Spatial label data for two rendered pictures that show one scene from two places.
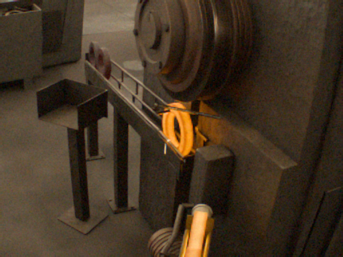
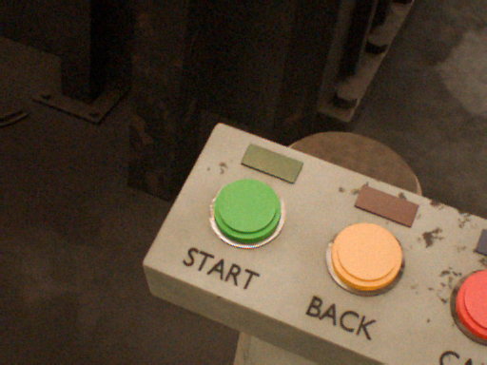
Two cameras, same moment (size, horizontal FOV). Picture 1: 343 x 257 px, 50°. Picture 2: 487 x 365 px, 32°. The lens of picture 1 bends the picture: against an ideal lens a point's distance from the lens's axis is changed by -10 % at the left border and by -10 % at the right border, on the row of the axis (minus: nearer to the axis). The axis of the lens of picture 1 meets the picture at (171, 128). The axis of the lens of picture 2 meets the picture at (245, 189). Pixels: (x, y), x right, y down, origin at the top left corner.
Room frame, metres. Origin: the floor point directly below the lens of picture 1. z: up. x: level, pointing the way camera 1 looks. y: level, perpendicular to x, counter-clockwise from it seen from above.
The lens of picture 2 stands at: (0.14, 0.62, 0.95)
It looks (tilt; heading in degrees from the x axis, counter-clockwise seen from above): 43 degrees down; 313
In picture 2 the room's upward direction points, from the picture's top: 10 degrees clockwise
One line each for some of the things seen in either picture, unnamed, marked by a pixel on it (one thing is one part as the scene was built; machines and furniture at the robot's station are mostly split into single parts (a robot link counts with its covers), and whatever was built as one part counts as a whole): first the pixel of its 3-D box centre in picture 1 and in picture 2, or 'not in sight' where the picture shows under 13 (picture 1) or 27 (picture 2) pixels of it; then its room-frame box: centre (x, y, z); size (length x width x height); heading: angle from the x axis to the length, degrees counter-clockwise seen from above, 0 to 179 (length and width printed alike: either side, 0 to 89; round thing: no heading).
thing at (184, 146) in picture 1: (177, 129); not in sight; (1.26, -0.02, 0.75); 0.18 x 0.03 x 0.18; 27
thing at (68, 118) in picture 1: (74, 159); not in sight; (1.60, 0.45, 0.36); 0.26 x 0.20 x 0.72; 62
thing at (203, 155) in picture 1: (211, 183); not in sight; (1.05, -0.14, 0.68); 0.11 x 0.08 x 0.24; 117
